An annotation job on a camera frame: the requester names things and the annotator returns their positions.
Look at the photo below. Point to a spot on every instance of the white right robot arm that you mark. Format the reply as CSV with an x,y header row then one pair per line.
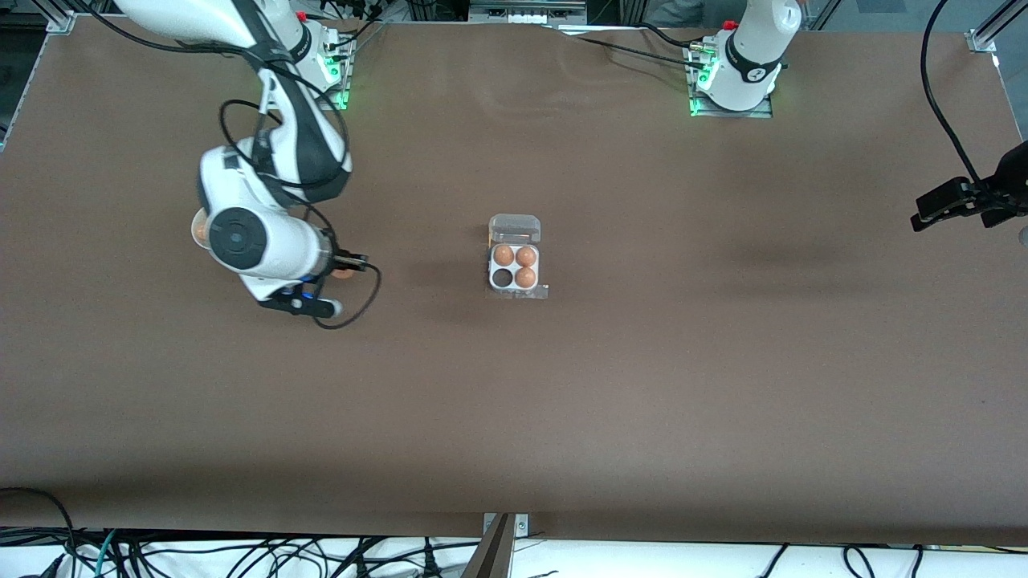
x,y
265,241

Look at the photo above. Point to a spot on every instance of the brown egg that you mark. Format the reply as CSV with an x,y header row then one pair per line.
x,y
525,277
503,255
199,229
344,274
526,256

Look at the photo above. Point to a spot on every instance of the white round bowl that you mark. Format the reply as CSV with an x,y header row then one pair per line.
x,y
193,235

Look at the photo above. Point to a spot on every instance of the clear tape strip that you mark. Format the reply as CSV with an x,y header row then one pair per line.
x,y
540,295

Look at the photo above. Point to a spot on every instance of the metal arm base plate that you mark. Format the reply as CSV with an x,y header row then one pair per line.
x,y
341,92
763,111

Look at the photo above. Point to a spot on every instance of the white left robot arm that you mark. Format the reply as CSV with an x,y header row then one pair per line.
x,y
751,64

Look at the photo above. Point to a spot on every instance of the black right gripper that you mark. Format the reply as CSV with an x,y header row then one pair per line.
x,y
344,262

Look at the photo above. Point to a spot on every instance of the small metal bracket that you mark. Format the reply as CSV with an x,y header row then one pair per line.
x,y
522,526

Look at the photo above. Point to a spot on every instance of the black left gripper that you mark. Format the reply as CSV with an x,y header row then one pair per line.
x,y
998,195

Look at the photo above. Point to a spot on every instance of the clear plastic egg box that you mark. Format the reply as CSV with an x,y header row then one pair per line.
x,y
514,229

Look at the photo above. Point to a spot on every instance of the grey power strip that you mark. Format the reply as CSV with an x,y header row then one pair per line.
x,y
522,13

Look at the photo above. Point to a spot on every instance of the aluminium frame post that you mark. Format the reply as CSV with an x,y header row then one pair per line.
x,y
58,18
989,32

